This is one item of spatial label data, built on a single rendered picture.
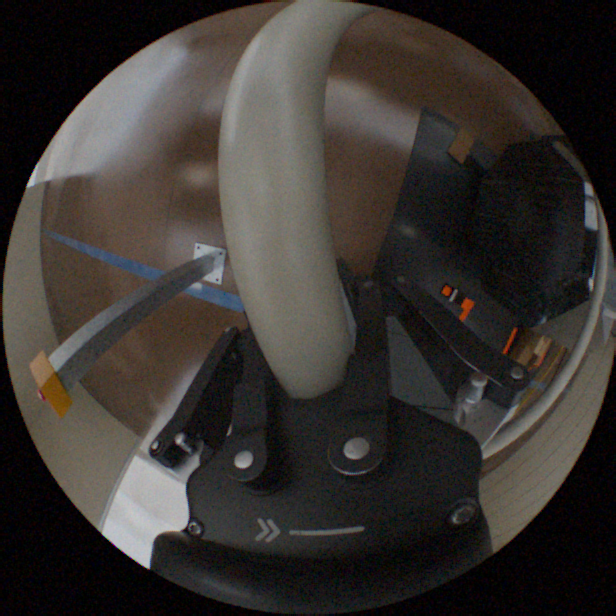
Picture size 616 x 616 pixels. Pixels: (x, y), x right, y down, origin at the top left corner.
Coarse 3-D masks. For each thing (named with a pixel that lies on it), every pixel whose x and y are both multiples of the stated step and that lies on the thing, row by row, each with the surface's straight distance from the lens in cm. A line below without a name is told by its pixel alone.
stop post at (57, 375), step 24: (192, 264) 110; (216, 264) 122; (144, 288) 87; (168, 288) 91; (120, 312) 75; (144, 312) 83; (72, 336) 72; (96, 336) 69; (120, 336) 76; (48, 360) 66; (72, 360) 66; (96, 360) 72; (48, 384) 62; (72, 384) 69
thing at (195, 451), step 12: (180, 432) 9; (180, 444) 9; (192, 444) 9; (204, 444) 9; (180, 456) 9; (192, 456) 9; (204, 456) 9; (168, 468) 10; (180, 468) 9; (192, 468) 9
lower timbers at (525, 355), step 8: (528, 328) 198; (520, 336) 200; (528, 336) 196; (520, 344) 198; (512, 352) 201; (520, 352) 196; (528, 352) 206; (520, 360) 202; (528, 360) 216; (536, 360) 237; (536, 368) 251
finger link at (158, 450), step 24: (216, 360) 12; (240, 360) 14; (192, 384) 11; (216, 384) 11; (192, 408) 10; (216, 408) 11; (168, 432) 10; (192, 432) 9; (216, 432) 10; (168, 456) 9
